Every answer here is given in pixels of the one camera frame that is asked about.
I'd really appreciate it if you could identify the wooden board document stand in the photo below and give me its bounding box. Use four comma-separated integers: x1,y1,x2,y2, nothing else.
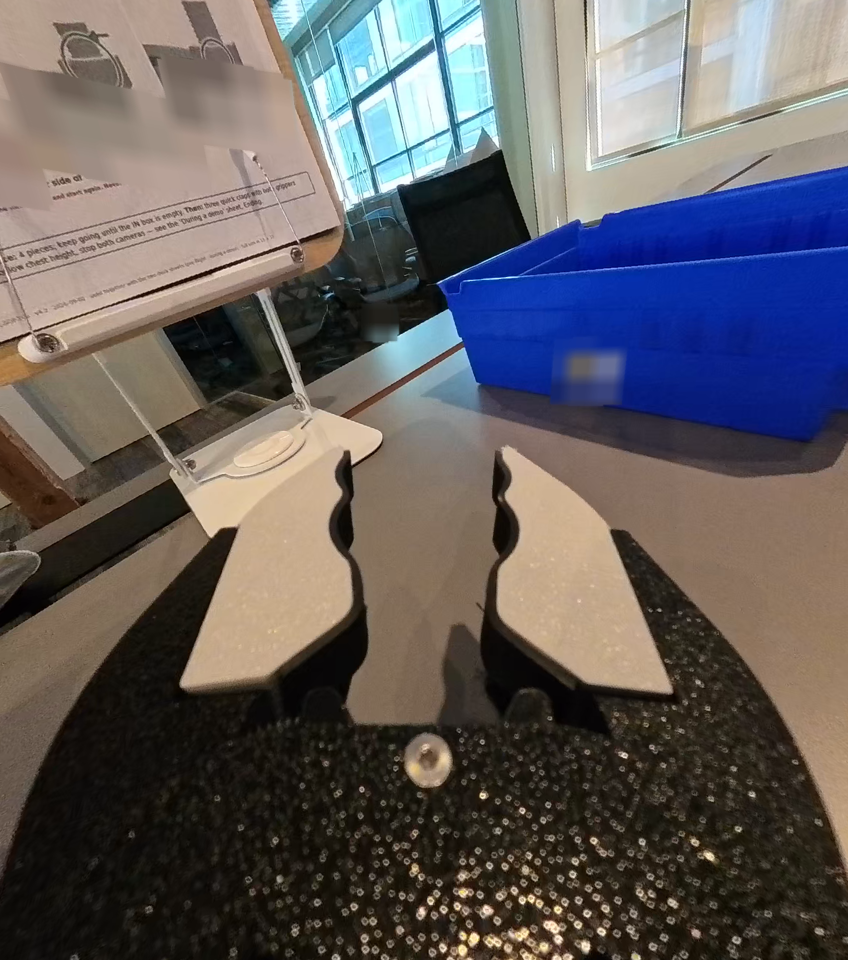
0,0,385,539

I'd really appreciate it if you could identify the black office chair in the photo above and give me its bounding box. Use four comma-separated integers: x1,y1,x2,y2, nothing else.
396,150,535,288

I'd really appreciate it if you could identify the grey office chair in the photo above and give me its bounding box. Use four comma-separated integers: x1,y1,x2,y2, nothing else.
274,217,425,350

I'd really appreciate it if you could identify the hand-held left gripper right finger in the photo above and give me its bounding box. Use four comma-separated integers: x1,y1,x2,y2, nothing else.
480,446,676,699

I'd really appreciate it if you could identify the blue plastic bin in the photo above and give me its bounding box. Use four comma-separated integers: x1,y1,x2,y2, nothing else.
437,153,848,444

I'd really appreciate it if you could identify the wooden support post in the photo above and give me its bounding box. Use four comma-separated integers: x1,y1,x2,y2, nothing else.
0,388,81,531

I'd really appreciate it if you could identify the printed instruction sheet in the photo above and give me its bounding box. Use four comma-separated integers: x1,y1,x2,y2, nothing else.
0,0,347,348

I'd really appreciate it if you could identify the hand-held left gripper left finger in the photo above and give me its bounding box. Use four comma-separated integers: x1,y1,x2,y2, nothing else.
178,448,368,695

